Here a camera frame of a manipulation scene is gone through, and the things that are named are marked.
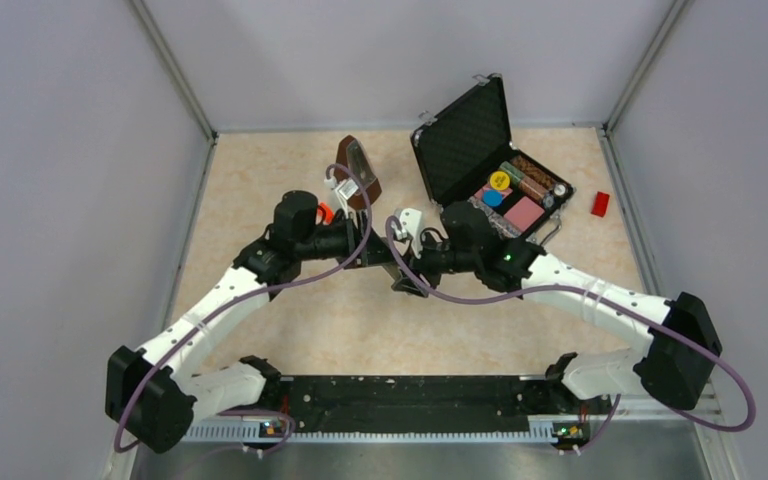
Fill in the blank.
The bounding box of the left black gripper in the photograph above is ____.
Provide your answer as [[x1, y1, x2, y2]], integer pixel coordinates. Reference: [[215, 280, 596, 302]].
[[297, 209, 401, 269]]

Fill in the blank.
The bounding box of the orange toy block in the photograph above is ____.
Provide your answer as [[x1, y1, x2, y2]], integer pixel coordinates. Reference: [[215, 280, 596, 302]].
[[317, 203, 332, 223]]

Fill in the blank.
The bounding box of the red playing card deck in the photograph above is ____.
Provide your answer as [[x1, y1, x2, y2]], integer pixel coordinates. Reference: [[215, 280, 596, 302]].
[[503, 197, 545, 232]]

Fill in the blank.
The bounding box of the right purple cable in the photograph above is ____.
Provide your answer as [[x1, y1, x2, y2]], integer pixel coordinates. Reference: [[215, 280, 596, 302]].
[[383, 215, 758, 458]]

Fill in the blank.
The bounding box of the red toy block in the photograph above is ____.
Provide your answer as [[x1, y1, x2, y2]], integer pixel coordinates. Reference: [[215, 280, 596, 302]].
[[590, 191, 611, 218]]

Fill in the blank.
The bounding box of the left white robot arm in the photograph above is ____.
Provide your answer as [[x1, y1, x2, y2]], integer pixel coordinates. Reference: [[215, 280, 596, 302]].
[[105, 187, 381, 454]]

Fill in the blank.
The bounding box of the blue poker chip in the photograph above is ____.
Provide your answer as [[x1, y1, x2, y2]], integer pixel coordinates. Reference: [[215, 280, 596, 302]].
[[481, 189, 505, 208]]

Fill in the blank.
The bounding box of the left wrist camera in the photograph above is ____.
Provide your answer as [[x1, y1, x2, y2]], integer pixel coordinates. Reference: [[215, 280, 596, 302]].
[[324, 176, 366, 216]]

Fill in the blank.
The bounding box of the brown metronome with clear cover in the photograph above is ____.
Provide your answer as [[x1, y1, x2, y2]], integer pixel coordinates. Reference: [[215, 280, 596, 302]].
[[334, 135, 382, 205]]

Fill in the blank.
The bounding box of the aluminium frame rail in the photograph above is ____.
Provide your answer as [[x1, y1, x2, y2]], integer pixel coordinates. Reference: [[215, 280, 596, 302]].
[[118, 376, 723, 445]]

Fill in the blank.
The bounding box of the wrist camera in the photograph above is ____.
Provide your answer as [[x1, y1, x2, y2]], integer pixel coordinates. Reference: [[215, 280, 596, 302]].
[[324, 176, 366, 216], [393, 208, 425, 258]]

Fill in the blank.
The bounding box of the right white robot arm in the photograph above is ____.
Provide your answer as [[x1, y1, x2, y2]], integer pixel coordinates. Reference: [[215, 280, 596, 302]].
[[385, 201, 722, 412]]

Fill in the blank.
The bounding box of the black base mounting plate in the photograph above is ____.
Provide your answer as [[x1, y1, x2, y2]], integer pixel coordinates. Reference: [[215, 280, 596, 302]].
[[251, 375, 612, 434]]

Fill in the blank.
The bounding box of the black poker chip case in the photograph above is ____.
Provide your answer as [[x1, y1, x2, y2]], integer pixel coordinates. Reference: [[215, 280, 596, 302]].
[[410, 73, 575, 245]]

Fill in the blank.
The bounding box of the yellow big blind chip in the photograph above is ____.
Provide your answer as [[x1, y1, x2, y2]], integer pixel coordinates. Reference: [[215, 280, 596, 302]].
[[487, 170, 511, 191]]

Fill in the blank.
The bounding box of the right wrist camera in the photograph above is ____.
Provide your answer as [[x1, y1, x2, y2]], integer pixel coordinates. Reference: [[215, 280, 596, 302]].
[[393, 208, 425, 258]]

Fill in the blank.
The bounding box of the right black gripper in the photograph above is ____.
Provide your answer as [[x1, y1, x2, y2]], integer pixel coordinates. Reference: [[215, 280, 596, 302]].
[[393, 228, 480, 297]]

